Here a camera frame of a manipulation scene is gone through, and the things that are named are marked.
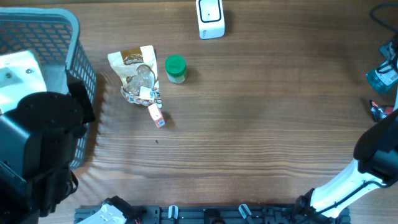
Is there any red white small packet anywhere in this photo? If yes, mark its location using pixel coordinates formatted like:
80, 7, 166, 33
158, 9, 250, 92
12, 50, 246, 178
148, 104, 165, 128

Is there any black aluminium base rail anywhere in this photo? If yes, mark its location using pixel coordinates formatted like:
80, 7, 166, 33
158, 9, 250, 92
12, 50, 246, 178
74, 204, 351, 224

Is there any blue Listerine mouthwash bottle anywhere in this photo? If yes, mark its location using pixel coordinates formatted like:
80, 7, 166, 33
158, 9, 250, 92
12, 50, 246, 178
366, 60, 397, 94

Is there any brown Pantree snack pouch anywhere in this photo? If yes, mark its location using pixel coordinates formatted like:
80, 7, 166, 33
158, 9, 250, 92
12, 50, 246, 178
108, 45, 162, 108

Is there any white barcode scanner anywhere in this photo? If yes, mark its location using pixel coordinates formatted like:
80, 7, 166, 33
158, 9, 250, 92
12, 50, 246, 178
195, 0, 225, 39

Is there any grey plastic mesh basket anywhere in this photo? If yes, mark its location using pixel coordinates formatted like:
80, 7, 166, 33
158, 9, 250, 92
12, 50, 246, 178
1, 7, 96, 169

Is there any green lid jar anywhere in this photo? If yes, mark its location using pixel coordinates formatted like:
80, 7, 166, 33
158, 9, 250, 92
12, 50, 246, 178
165, 55, 187, 84

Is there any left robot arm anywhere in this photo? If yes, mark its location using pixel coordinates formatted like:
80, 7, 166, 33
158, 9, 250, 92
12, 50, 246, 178
1, 75, 95, 223

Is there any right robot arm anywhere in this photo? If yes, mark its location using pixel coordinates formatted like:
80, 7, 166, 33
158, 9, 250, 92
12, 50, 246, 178
291, 103, 397, 223

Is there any black red hex wrench pack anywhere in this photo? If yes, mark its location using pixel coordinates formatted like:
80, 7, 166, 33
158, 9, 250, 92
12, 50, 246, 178
369, 100, 394, 122

